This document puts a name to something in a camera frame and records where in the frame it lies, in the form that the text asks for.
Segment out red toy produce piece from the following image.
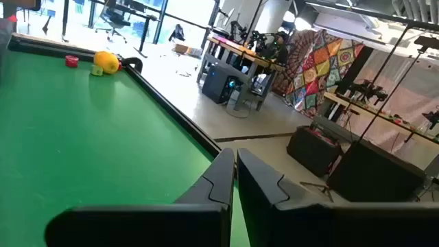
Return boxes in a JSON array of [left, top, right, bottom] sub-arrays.
[[64, 55, 80, 69]]

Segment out green table mat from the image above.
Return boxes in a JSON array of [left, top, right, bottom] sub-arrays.
[[0, 47, 251, 247]]

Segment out black light stand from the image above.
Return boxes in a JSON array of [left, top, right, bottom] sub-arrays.
[[356, 36, 439, 145]]

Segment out long wooden table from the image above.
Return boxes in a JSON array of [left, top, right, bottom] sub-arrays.
[[324, 91, 439, 145]]

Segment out black desk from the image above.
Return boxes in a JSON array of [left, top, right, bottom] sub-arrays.
[[61, 0, 162, 58]]

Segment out black table frame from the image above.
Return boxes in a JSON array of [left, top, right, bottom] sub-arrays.
[[6, 33, 222, 159]]

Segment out black frame clamp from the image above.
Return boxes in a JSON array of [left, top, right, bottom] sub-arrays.
[[121, 56, 144, 75]]

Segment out orange-yellow toy mango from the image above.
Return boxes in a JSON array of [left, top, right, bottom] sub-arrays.
[[93, 50, 121, 75]]

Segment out dark bag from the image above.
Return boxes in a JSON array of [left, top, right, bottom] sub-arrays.
[[168, 23, 187, 43]]

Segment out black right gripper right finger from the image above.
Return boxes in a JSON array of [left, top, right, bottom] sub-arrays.
[[236, 148, 439, 247]]

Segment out cardboard box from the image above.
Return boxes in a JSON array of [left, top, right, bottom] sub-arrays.
[[172, 43, 204, 58]]

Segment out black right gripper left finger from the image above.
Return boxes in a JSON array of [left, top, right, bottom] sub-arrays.
[[44, 148, 236, 247]]

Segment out person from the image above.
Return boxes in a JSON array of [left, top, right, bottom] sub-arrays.
[[272, 31, 289, 66]]

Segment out black robot arms on workbench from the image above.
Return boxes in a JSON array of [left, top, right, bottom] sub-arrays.
[[228, 19, 277, 58]]

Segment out wooden workbench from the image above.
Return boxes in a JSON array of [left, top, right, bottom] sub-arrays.
[[196, 36, 286, 113]]

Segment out black office chair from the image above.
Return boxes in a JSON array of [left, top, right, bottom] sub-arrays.
[[95, 5, 132, 44]]

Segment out large black equipment case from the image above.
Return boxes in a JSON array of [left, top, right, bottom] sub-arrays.
[[326, 139, 427, 203]]

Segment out black computer tower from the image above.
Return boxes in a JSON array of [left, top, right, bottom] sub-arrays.
[[201, 63, 241, 105]]

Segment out colourful patchwork quilt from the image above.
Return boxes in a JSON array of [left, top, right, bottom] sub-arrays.
[[272, 29, 365, 118]]

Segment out small black equipment case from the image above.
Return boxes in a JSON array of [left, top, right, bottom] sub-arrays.
[[286, 125, 344, 178]]

